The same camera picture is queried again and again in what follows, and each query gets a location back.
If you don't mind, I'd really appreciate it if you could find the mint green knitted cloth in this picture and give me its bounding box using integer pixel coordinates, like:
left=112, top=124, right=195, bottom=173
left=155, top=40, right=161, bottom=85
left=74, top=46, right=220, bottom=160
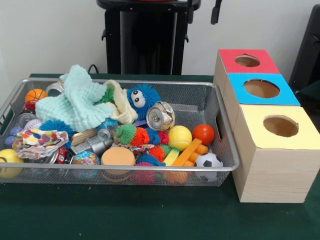
left=34, top=64, right=118, bottom=133

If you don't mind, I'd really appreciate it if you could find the orange plastic block toy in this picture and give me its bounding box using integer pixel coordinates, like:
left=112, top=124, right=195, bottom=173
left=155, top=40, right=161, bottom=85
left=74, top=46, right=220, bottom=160
left=171, top=138, right=210, bottom=168

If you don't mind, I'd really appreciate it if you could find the red ball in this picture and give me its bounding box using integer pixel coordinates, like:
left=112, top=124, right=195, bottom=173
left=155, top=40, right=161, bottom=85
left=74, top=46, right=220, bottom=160
left=191, top=124, right=216, bottom=147

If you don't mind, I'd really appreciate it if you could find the blue spiky toy with eyes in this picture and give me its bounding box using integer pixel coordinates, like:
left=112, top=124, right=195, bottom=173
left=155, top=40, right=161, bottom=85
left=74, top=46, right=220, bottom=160
left=126, top=83, right=163, bottom=121

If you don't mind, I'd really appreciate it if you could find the crushed silver drink can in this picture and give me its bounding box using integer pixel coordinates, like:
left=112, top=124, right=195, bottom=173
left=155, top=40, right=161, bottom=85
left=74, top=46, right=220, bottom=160
left=146, top=101, right=176, bottom=131

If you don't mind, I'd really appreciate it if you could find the dark green table cloth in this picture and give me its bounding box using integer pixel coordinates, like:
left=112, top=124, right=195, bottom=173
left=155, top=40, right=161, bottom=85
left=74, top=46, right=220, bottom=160
left=0, top=73, right=320, bottom=240
left=297, top=79, right=320, bottom=113

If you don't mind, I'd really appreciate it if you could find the colourful patterned cloth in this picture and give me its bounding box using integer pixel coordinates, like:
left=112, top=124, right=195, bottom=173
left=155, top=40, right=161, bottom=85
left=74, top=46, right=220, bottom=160
left=11, top=128, right=70, bottom=160

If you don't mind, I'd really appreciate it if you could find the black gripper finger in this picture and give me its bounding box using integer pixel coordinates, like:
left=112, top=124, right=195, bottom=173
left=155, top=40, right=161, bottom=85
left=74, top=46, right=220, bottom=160
left=187, top=0, right=194, bottom=25
left=210, top=0, right=223, bottom=25

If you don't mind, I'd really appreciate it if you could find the yellow tennis ball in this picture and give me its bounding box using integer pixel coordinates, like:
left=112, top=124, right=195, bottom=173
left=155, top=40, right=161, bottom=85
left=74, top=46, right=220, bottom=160
left=167, top=125, right=193, bottom=151

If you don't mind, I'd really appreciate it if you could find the black and white soccer ball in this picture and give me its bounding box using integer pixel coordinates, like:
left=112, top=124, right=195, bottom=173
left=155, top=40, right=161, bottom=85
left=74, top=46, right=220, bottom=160
left=194, top=152, right=224, bottom=182

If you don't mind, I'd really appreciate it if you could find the cream knitted cloth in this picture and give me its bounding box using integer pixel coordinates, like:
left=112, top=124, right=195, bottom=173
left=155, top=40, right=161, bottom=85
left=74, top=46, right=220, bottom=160
left=103, top=79, right=139, bottom=125

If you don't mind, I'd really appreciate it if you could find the black upright panel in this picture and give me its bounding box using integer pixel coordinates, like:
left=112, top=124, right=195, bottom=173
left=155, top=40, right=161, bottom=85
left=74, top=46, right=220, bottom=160
left=288, top=3, right=320, bottom=95

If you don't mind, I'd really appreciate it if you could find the black cable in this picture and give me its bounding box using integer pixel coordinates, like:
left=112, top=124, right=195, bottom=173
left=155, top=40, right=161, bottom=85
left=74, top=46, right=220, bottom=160
left=87, top=63, right=101, bottom=75

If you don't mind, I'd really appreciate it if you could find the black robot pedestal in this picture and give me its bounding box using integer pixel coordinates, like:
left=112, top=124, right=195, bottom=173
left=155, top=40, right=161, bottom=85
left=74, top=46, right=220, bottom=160
left=96, top=0, right=202, bottom=76

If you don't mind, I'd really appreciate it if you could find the wooden box with three holes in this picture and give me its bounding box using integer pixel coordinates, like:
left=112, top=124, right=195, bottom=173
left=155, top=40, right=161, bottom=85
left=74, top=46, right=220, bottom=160
left=213, top=48, right=320, bottom=204

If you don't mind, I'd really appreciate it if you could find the orange foam disc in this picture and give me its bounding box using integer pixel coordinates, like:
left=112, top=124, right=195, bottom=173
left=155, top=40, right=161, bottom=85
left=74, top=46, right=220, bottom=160
left=100, top=146, right=136, bottom=167

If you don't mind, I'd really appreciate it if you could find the silver wire mesh bin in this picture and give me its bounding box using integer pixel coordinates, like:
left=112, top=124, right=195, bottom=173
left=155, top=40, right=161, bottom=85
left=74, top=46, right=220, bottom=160
left=0, top=77, right=240, bottom=189

